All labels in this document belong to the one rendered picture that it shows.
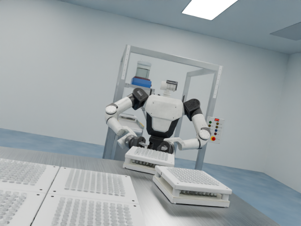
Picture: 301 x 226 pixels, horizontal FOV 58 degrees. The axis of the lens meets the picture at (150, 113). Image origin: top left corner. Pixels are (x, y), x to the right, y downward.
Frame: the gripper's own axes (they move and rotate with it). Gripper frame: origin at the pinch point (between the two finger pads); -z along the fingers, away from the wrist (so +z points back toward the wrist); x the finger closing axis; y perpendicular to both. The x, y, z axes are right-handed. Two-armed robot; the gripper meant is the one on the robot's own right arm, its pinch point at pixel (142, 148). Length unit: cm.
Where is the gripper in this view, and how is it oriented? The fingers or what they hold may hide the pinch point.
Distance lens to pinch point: 158.5
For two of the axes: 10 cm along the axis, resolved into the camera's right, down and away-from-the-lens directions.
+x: -1.9, 9.8, 0.5
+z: -4.5, -1.4, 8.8
